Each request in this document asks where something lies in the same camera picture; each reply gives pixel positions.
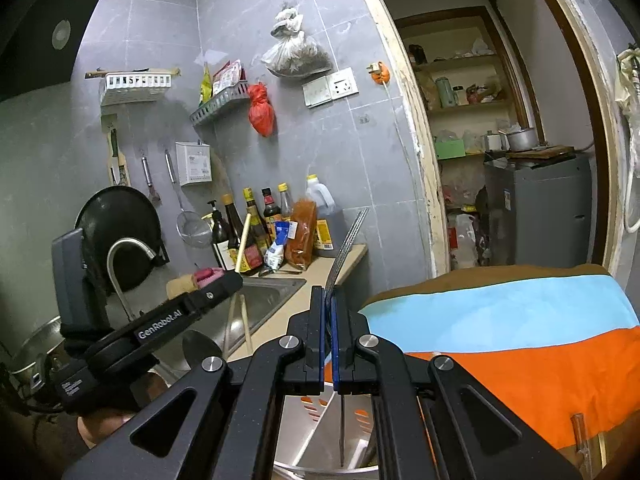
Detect steel table knife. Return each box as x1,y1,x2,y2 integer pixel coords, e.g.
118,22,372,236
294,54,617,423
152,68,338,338
324,208,368,467

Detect person's left hand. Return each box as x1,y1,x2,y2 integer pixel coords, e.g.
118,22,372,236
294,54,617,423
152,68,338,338
77,372,168,448

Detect wooden chopstick pair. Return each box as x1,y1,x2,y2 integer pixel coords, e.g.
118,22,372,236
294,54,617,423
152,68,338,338
239,295,254,356

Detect steel sink basin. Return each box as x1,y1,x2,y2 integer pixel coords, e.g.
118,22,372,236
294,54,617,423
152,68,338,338
191,278,306,356

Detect dark soy sauce bottle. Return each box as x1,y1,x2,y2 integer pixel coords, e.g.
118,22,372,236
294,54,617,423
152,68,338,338
208,200,238,271

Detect steel spoon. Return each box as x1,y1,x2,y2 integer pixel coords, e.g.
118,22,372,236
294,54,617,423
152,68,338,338
182,330,224,372

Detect steel sink faucet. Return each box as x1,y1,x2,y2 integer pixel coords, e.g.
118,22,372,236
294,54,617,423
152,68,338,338
105,237,158,323

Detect white utensil holder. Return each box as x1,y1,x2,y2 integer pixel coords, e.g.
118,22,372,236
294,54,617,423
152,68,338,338
271,382,378,479

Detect black wok pan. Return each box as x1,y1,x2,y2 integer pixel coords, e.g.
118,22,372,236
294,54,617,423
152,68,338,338
75,185,169,294

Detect large oil jug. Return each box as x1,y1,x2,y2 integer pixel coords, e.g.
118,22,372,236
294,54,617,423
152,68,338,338
306,174,347,257

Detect red plastic bag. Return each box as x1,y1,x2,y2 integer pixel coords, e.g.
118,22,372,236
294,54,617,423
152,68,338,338
247,82,276,138

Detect green box on shelf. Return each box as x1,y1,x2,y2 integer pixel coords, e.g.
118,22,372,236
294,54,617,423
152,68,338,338
434,139,466,160

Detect striped towel cloth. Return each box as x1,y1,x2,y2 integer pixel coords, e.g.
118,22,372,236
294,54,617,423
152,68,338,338
323,263,640,453

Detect grey washing machine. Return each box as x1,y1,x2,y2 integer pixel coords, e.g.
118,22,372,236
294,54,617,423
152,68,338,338
484,155,592,268

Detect grey plastic bag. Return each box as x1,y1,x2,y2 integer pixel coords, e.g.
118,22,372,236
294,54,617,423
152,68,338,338
260,6,331,79

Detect metal pot on shelf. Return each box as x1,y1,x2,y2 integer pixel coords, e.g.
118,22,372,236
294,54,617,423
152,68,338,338
504,128,539,153

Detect white rubber gloves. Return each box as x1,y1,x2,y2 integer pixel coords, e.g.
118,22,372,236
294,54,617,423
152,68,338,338
615,44,639,120

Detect wire strainer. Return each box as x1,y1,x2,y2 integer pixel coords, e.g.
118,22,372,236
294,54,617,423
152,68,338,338
164,151,212,248

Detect grey wall rack basket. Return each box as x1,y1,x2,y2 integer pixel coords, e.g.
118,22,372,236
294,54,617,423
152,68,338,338
190,80,250,126

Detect white wall shelf rack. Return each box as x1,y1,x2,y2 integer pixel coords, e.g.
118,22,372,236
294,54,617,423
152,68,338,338
85,67,181,107

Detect wall socket panel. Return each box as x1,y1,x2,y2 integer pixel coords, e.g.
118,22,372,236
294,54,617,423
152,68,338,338
303,68,359,108

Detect white hose loop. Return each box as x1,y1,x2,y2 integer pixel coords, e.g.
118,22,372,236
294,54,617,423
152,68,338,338
621,173,640,235

